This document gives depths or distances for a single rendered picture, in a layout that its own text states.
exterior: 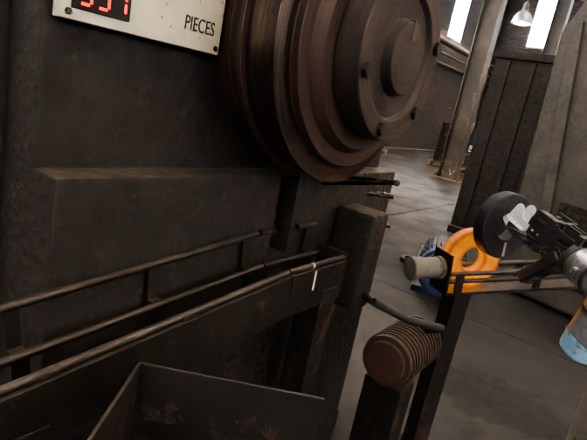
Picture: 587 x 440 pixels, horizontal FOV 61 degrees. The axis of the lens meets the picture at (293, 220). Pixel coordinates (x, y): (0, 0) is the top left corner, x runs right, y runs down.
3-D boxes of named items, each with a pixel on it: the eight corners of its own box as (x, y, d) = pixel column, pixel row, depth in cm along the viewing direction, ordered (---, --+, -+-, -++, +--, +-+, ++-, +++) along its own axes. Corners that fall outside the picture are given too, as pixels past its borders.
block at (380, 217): (314, 296, 122) (335, 202, 117) (332, 290, 129) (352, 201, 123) (351, 313, 116) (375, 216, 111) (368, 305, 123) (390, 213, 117)
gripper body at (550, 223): (558, 209, 108) (603, 242, 99) (538, 242, 112) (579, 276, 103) (534, 206, 105) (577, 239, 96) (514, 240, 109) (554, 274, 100)
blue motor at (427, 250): (407, 296, 296) (422, 242, 288) (414, 270, 350) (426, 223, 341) (460, 312, 288) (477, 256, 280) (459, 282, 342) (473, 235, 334)
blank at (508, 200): (479, 190, 113) (490, 194, 110) (528, 191, 119) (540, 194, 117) (466, 255, 117) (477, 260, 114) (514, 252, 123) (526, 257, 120)
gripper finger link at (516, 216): (514, 194, 115) (542, 215, 108) (501, 216, 118) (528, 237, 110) (504, 193, 114) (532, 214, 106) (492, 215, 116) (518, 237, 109)
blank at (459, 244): (449, 292, 133) (455, 298, 130) (431, 244, 127) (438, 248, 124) (499, 265, 134) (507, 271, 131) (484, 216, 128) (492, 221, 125)
